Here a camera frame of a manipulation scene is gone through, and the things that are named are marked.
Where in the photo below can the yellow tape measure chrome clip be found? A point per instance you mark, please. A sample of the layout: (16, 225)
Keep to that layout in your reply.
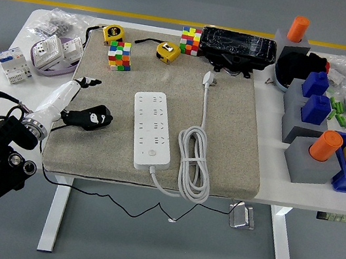
(167, 52)

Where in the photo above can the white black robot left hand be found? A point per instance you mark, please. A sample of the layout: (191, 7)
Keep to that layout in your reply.
(55, 100)

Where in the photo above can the table height control panel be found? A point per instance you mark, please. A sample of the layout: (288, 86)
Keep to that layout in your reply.
(341, 218)

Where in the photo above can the purple tray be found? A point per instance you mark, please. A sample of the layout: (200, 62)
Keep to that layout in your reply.
(53, 72)

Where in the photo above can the light blue bowl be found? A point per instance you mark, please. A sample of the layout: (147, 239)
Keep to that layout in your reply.
(280, 84)

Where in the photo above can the blue block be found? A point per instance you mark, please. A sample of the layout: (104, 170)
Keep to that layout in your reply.
(316, 109)
(315, 84)

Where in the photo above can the orange cylinder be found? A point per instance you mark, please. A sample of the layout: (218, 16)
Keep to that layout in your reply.
(297, 29)
(325, 146)

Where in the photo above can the black box in plastic wrap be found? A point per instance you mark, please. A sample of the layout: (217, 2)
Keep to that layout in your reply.
(236, 47)

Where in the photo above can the white wall socket panel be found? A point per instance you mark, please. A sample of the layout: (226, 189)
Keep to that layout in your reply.
(72, 49)
(49, 50)

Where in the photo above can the green plastic wall anchor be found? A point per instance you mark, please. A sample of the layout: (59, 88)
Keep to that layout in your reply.
(337, 106)
(332, 102)
(341, 108)
(338, 118)
(332, 115)
(344, 121)

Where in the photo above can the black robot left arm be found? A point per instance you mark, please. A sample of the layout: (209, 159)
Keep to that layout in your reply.
(2, 137)

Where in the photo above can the grey block with hole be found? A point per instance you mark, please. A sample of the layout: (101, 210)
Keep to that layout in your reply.
(292, 123)
(305, 170)
(294, 91)
(280, 37)

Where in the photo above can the silver metal bracket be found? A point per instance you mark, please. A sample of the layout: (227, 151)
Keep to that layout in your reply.
(241, 215)

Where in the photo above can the clear bag of metal screws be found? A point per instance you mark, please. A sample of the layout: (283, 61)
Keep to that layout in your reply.
(57, 24)

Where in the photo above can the white power strip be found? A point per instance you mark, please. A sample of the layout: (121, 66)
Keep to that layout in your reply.
(151, 132)

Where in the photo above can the white table leg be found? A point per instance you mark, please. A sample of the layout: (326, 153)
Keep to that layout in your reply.
(55, 216)
(282, 251)

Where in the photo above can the white circuit breaker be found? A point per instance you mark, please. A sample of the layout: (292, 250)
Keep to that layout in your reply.
(14, 64)

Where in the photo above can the grey-brown mat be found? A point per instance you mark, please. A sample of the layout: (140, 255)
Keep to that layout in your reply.
(223, 144)

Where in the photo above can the multicoloured puzzle cube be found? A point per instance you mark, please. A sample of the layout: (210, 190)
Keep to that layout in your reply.
(120, 57)
(190, 41)

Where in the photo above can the yellow tape measure black label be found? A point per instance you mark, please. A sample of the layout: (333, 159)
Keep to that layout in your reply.
(114, 34)

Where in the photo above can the black plug adapter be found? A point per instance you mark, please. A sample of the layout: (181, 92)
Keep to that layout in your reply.
(86, 127)

